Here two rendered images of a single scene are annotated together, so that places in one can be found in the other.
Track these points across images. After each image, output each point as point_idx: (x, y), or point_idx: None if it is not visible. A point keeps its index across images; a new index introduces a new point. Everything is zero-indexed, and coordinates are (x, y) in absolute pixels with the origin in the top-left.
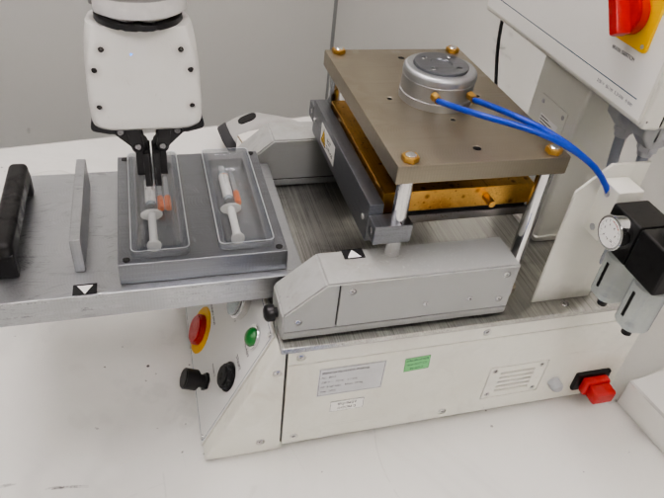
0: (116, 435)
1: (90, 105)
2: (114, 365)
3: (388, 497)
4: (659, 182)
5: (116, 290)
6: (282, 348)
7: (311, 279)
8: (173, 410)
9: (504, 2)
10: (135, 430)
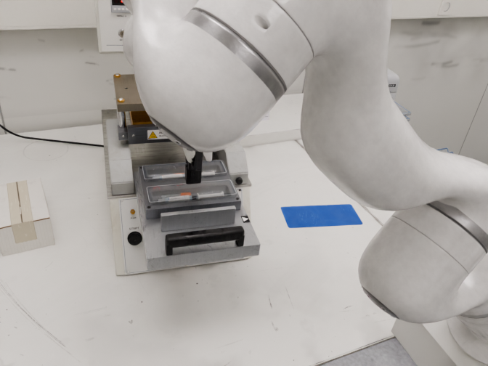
0: (241, 289)
1: (211, 152)
2: (196, 297)
3: (259, 209)
4: (105, 93)
5: (244, 210)
6: (250, 184)
7: (237, 157)
8: (224, 271)
9: (117, 45)
10: (237, 282)
